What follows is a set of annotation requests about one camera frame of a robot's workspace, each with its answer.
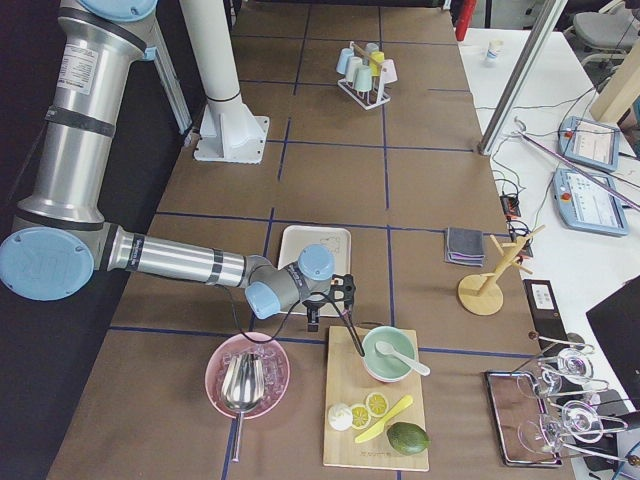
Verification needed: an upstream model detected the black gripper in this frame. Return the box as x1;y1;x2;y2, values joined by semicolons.
329;274;364;357

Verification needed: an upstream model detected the mint green cup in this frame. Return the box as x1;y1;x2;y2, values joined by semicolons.
353;65;373;94

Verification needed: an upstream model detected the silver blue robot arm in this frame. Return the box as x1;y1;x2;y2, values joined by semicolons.
1;1;355;330

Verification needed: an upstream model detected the cream rabbit tray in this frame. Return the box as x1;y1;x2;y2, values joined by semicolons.
277;225;351;294

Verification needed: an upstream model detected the black metal tray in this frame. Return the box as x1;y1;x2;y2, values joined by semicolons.
484;370;563;468

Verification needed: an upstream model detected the pink cup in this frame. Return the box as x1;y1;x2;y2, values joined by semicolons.
380;59;398;85

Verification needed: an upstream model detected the white cup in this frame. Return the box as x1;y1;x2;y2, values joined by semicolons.
344;56;363;84

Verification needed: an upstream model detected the yellow cup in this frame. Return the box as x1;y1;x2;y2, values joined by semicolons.
369;50;385;77

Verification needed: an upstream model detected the light blue cup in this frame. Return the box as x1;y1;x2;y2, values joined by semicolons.
336;47;354;76

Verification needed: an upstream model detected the grey cup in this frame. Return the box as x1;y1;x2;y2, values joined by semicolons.
365;42;379;55

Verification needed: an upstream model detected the paper cup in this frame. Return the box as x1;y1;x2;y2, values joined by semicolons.
484;39;504;66

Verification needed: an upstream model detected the white spoon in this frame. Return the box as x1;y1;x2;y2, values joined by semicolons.
375;341;431;376

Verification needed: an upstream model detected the green bowl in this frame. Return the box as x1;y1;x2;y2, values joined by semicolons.
361;326;419;384

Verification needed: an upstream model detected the lemon slice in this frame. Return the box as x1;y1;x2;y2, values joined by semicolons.
349;403;372;430
364;392;390;418

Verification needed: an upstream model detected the wooden cutting board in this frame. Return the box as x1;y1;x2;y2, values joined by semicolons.
323;326;429;472

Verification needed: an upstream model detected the white garlic bulb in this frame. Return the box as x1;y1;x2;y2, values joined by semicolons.
327;403;353;431

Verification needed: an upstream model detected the yellow plastic knife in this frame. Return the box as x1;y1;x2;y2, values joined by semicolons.
354;394;414;444

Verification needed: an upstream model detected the pink bowl with ice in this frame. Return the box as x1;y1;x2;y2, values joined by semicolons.
205;331;292;420

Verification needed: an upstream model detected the metal scoop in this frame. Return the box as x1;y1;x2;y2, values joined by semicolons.
221;353;264;462

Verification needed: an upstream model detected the folded grey cloth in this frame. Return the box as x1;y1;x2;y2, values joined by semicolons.
444;227;485;267

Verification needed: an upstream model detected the wooden mug tree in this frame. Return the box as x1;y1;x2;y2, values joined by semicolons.
457;225;545;316

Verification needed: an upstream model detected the avocado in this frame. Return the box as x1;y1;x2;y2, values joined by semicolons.
386;422;431;456

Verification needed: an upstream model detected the black box with label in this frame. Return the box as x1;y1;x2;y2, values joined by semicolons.
523;279;567;340

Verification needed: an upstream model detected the wine glass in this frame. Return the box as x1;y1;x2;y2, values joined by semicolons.
509;344;594;398
517;400;604;456

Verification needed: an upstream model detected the metal rod grabber tool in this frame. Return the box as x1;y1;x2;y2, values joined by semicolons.
517;129;640;211

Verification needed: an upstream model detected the near teach pendant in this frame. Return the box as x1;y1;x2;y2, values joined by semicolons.
553;169;629;237

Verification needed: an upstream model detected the teach pendant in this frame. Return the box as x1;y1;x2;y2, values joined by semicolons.
558;116;621;172
553;169;629;237

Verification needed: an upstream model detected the black monitor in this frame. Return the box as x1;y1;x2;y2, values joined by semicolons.
586;277;639;407

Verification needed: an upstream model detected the far teach pendant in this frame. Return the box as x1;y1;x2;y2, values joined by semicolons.
558;116;621;172

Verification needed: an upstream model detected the grey office chair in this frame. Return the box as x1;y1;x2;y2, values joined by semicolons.
564;1;639;66

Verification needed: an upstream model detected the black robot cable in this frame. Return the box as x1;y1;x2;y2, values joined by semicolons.
219;284;351;346

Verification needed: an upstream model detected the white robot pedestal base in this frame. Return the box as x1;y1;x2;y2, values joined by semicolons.
180;0;270;164

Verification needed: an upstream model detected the white wire cup rack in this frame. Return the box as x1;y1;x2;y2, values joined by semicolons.
337;41;391;110

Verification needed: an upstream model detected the aluminium frame post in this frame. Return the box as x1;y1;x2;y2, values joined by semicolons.
478;0;567;156

